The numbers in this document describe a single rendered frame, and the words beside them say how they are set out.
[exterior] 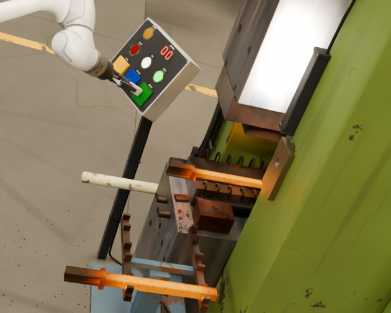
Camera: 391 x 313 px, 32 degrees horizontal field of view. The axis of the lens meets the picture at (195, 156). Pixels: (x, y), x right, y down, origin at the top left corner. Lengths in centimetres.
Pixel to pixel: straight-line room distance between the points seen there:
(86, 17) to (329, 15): 87
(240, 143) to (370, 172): 79
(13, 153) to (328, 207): 233
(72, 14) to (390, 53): 117
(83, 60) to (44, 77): 226
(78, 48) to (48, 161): 160
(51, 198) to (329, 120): 211
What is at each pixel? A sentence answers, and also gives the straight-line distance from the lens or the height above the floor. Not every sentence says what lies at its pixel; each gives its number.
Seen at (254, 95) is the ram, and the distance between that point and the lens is 203.
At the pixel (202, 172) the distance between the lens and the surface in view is 231.
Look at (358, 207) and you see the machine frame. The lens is 190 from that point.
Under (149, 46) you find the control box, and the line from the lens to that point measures 272.
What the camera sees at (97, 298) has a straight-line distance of 211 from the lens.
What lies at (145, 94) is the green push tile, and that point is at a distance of 262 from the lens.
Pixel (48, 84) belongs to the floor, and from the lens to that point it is 453.
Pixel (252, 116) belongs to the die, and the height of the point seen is 130.
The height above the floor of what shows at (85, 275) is 104.
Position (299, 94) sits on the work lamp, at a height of 151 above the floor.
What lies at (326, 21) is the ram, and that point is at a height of 168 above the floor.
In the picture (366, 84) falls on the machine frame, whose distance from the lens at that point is 166.
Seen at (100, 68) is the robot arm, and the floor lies 116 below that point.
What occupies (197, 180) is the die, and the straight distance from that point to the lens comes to 230.
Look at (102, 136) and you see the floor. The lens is 416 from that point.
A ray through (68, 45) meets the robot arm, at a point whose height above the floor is 124.
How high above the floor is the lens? 228
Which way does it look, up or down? 32 degrees down
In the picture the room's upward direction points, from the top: 21 degrees clockwise
